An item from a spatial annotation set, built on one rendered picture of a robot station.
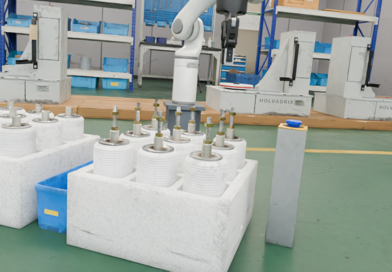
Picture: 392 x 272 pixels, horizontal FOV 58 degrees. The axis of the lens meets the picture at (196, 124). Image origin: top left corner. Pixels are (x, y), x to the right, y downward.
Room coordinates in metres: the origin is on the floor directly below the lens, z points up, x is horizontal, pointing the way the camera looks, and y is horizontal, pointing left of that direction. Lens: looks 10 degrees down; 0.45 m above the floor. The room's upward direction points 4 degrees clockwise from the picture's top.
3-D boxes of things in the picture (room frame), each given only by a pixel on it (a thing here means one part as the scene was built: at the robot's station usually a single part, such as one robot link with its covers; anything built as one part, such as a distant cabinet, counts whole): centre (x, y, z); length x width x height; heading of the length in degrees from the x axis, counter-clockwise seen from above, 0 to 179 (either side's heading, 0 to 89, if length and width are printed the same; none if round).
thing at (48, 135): (1.06, 0.46, 0.16); 0.10 x 0.10 x 0.18
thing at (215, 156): (0.78, -0.03, 0.25); 0.08 x 0.08 x 0.01
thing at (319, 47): (6.26, -2.15, 0.90); 0.50 x 0.38 x 0.21; 10
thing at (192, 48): (1.38, 0.05, 0.54); 0.09 x 0.09 x 0.17; 47
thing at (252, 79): (5.60, -0.67, 0.19); 0.50 x 0.41 x 0.37; 16
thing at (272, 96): (3.25, -0.53, 0.45); 0.82 x 0.57 x 0.74; 101
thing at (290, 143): (0.91, -0.25, 0.16); 0.07 x 0.07 x 0.31; 72
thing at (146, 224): (0.92, 0.05, 0.09); 0.39 x 0.39 x 0.18; 72
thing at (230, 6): (0.89, -0.06, 0.57); 0.08 x 0.08 x 0.09
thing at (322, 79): (6.24, -2.15, 0.36); 0.50 x 0.38 x 0.21; 10
